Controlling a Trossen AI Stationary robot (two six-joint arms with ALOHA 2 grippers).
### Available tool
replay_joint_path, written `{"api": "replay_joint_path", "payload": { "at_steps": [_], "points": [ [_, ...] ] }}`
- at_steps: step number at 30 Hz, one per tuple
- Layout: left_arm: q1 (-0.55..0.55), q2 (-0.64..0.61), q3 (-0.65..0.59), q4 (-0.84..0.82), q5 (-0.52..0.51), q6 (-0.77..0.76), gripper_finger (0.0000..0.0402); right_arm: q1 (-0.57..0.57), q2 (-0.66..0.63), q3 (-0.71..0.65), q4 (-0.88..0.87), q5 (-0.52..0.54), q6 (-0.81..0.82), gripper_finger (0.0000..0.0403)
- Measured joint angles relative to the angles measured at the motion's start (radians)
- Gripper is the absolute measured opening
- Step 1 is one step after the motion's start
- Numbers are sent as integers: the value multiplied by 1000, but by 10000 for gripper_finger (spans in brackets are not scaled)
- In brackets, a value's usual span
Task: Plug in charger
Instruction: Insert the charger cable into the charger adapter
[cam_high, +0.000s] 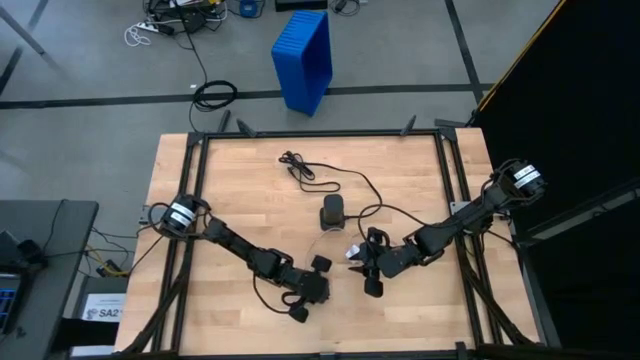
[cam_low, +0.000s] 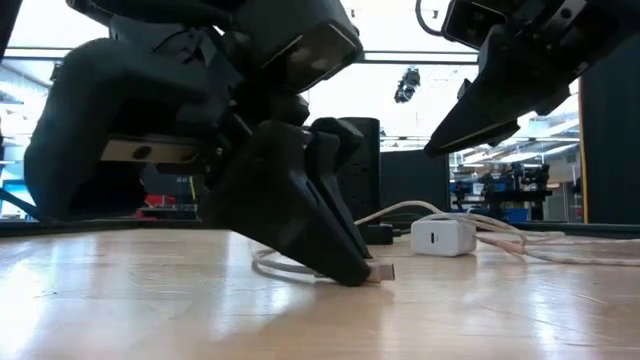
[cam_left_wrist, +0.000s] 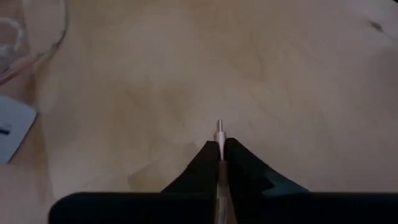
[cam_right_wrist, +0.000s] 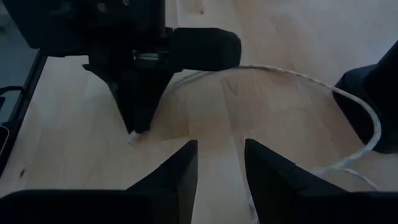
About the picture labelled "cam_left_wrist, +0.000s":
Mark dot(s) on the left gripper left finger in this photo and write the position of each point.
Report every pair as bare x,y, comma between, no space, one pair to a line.
186,193

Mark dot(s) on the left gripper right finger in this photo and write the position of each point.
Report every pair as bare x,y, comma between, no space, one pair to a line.
255,202

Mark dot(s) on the white charger block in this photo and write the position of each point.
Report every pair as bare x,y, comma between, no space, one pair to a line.
12,127

